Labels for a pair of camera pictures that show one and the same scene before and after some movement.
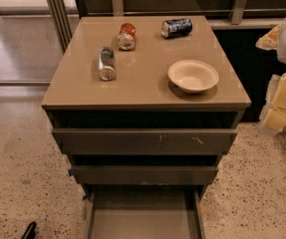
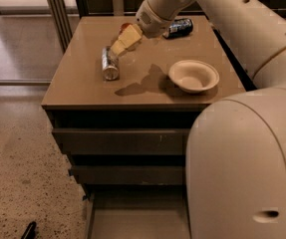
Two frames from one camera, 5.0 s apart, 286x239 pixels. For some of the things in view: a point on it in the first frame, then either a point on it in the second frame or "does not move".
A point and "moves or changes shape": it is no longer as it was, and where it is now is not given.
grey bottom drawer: [144, 211] does not move
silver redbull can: [107, 64] moves or changes shape
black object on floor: [30, 231] does not move
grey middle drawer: [143, 174] does not move
